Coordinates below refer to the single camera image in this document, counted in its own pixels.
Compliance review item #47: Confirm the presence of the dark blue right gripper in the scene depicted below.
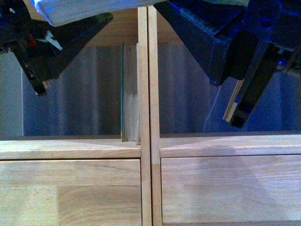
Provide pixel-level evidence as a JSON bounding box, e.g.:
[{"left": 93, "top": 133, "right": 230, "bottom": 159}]
[{"left": 154, "top": 0, "right": 301, "bottom": 129}]

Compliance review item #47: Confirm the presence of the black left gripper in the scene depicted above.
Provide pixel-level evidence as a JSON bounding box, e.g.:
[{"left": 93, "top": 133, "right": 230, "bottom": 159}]
[{"left": 0, "top": 0, "right": 113, "bottom": 96}]

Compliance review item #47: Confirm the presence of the teal book standing on shelf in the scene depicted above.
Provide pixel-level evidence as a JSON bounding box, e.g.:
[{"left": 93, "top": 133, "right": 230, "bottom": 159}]
[{"left": 120, "top": 45, "right": 140, "bottom": 145}]

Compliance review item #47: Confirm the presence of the left wooden shelf cabinet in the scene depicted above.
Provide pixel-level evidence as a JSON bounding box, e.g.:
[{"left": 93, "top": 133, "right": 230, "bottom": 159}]
[{"left": 0, "top": 7, "right": 152, "bottom": 226}]

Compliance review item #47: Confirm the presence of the wooden shelf cabinet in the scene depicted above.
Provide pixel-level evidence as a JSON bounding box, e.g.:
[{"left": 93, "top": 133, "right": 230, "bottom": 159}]
[
  {"left": 147, "top": 6, "right": 301, "bottom": 226},
  {"left": 0, "top": 7, "right": 152, "bottom": 226}
]

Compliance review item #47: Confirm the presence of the right wooden shelf cabinet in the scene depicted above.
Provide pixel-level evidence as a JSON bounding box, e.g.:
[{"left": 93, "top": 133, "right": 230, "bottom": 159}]
[{"left": 147, "top": 6, "right": 301, "bottom": 226}]

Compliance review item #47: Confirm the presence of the grey curtain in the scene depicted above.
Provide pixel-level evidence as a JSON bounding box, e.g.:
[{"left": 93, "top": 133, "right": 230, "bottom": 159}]
[{"left": 0, "top": 47, "right": 122, "bottom": 139}]

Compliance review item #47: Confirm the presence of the upper wooden drawer left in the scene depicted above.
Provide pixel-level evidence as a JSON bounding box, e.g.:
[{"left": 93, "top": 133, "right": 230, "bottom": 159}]
[{"left": 0, "top": 160, "right": 142, "bottom": 226}]

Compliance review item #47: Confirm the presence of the wooden drawer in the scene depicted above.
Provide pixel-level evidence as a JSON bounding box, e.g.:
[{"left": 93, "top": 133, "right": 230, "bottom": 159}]
[
  {"left": 161, "top": 155, "right": 301, "bottom": 223},
  {"left": 0, "top": 160, "right": 142, "bottom": 226}
]

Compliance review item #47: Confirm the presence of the upper wooden drawer right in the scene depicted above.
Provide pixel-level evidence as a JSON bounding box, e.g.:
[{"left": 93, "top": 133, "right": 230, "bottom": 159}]
[{"left": 161, "top": 155, "right": 301, "bottom": 223}]

